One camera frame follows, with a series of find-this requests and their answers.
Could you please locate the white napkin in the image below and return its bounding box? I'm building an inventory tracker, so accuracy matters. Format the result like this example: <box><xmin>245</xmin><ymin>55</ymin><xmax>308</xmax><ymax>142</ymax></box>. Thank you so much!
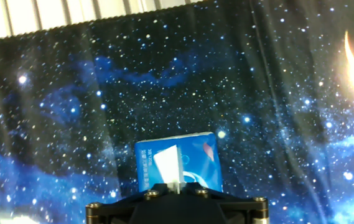
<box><xmin>153</xmin><ymin>144</ymin><xmax>185</xmax><ymax>194</ymax></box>

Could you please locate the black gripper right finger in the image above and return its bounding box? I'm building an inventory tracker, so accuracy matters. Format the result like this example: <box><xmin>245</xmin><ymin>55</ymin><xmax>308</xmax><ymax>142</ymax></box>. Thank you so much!
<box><xmin>179</xmin><ymin>182</ymin><xmax>270</xmax><ymax>224</ymax></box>

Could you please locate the starry night sky tablecloth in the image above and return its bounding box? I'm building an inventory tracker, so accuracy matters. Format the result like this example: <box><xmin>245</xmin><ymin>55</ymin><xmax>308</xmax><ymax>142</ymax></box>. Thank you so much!
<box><xmin>0</xmin><ymin>0</ymin><xmax>354</xmax><ymax>224</ymax></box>

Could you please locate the blue tissue pack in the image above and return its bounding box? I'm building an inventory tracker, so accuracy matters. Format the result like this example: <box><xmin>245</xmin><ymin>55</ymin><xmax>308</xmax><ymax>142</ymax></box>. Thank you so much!
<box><xmin>134</xmin><ymin>131</ymin><xmax>224</xmax><ymax>194</ymax></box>

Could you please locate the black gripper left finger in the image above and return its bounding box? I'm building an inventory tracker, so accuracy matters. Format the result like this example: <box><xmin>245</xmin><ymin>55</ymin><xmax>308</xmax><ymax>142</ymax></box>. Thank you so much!
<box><xmin>85</xmin><ymin>183</ymin><xmax>180</xmax><ymax>224</ymax></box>

